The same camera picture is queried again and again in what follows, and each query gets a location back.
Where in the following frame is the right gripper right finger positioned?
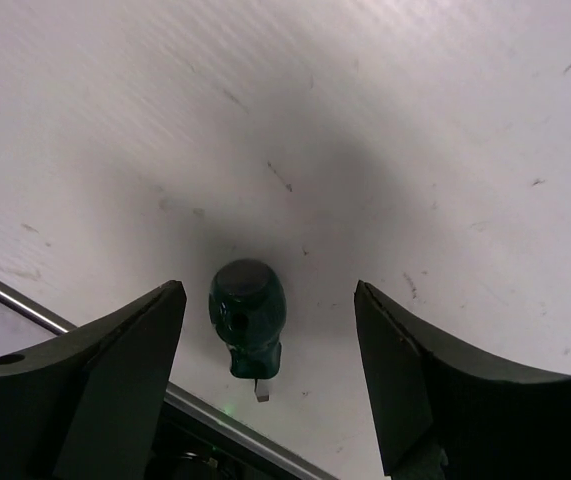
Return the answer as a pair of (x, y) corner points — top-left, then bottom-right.
(354, 281), (571, 479)

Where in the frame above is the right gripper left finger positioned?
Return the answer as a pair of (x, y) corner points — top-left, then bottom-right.
(0, 281), (186, 479)

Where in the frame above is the green stubby screwdriver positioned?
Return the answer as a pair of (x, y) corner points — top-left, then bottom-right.
(208, 258), (287, 403)

